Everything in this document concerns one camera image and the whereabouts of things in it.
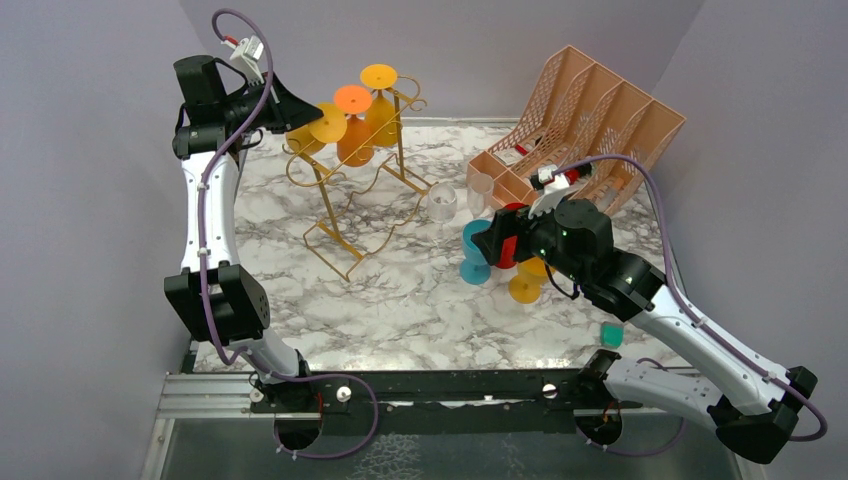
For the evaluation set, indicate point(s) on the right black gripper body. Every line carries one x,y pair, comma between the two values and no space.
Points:
537,237

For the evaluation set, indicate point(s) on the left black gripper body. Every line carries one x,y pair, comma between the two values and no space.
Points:
240,107

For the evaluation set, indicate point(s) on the red wine glass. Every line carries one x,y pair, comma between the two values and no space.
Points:
506,260

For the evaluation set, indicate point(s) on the yellow wine glass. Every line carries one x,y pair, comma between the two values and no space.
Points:
380,116
526,286
314,136

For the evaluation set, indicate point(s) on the clear wine glass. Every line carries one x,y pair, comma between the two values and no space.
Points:
480,187
441,208

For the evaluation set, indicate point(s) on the blue wine glass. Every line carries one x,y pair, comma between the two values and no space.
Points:
474,269

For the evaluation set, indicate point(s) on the gold wire glass rack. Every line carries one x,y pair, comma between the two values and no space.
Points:
337,238

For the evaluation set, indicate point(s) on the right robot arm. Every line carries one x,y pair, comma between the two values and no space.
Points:
751,403

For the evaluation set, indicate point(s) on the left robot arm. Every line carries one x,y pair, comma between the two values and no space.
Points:
215,297

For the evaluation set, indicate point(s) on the orange wine glass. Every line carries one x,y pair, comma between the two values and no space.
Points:
355,148

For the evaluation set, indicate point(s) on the peach plastic file organizer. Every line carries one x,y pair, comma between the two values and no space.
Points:
577,109

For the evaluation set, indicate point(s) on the green small block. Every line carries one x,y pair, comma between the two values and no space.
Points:
611,335

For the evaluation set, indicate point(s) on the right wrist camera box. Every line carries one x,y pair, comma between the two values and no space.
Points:
551,185

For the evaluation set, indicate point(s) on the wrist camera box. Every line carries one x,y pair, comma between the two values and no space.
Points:
551,185
246,56

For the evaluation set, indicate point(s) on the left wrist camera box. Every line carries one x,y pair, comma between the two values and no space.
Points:
246,56

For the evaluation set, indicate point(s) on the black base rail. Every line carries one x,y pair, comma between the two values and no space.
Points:
420,402

